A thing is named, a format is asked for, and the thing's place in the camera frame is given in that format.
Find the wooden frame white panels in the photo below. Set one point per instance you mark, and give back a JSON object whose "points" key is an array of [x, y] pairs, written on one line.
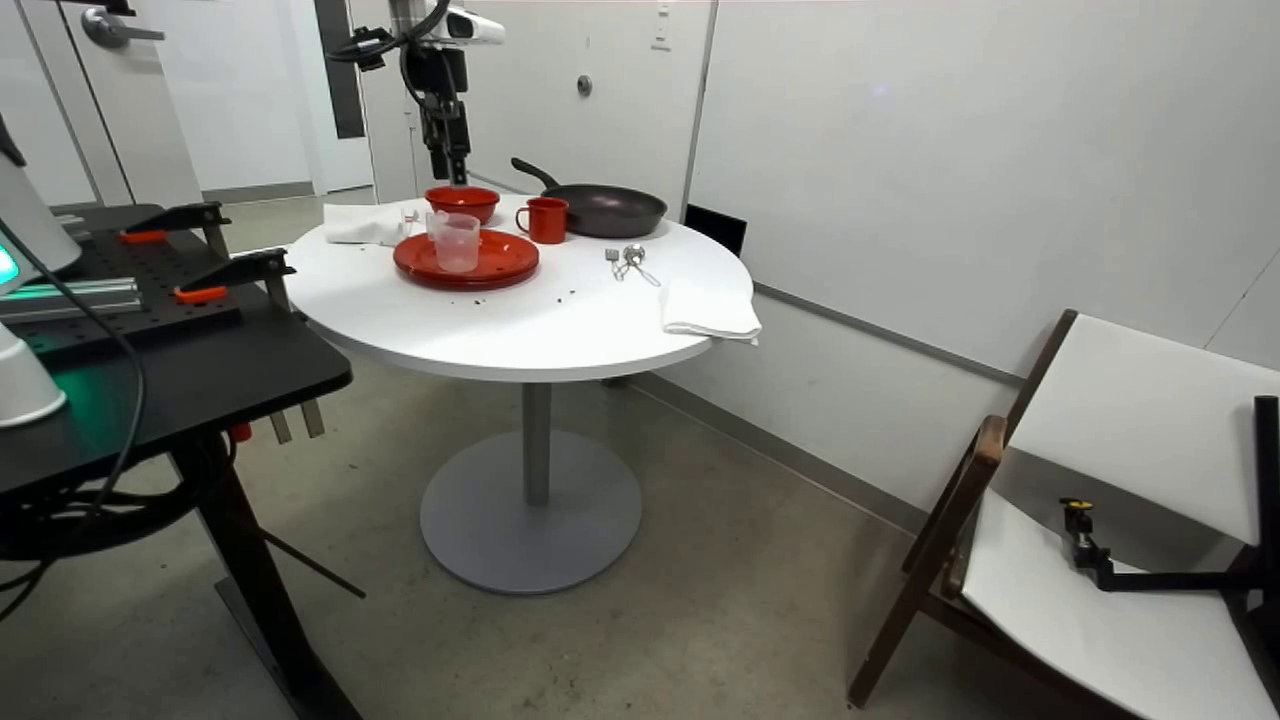
{"points": [[1134, 400]]}

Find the black desk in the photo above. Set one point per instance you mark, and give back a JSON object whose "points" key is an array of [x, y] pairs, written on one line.
{"points": [[203, 372]]}

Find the red bowl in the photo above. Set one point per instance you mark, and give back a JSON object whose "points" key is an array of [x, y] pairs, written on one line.
{"points": [[462, 203]]}

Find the metal spoon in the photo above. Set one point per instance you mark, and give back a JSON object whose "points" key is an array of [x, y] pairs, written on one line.
{"points": [[639, 256]]}

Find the round white pedestal table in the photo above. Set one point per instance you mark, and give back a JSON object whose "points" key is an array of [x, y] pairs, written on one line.
{"points": [[535, 452]]}

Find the round door lock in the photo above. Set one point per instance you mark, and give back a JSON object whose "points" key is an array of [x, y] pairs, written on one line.
{"points": [[587, 87]]}

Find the metal fork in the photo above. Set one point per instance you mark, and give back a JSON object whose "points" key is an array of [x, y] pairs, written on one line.
{"points": [[618, 262]]}

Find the red mug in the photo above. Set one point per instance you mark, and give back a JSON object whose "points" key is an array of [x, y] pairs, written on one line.
{"points": [[544, 222]]}

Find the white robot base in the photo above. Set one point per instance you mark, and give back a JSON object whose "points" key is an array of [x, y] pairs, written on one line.
{"points": [[26, 380]]}

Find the white red striped tea towel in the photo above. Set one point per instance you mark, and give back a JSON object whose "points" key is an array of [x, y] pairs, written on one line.
{"points": [[364, 227]]}

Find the aluminium extrusion rail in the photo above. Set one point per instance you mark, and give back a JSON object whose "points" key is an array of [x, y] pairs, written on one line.
{"points": [[66, 297]]}

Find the black chair back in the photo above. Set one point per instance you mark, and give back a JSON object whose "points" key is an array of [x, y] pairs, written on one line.
{"points": [[718, 228]]}

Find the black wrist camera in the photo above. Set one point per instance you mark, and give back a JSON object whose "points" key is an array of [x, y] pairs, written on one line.
{"points": [[364, 45]]}

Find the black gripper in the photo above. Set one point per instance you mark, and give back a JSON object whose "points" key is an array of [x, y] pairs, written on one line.
{"points": [[440, 89]]}

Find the clear plastic measuring cup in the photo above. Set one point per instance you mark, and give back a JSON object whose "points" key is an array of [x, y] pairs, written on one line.
{"points": [[453, 241]]}

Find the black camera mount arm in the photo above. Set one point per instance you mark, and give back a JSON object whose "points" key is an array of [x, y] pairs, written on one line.
{"points": [[1173, 580]]}

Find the plain white folded cloth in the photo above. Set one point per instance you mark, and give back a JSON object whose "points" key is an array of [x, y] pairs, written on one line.
{"points": [[706, 307]]}

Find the red plate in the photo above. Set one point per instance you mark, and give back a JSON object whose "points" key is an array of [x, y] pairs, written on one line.
{"points": [[512, 266]]}

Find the black frying pan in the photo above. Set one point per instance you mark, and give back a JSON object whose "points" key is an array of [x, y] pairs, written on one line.
{"points": [[604, 208]]}

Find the black orange bar clamp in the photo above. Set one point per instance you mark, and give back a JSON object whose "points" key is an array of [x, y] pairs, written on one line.
{"points": [[145, 239], [206, 293]]}

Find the grey tilted panel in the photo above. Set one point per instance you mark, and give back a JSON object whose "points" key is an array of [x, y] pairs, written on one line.
{"points": [[35, 222]]}

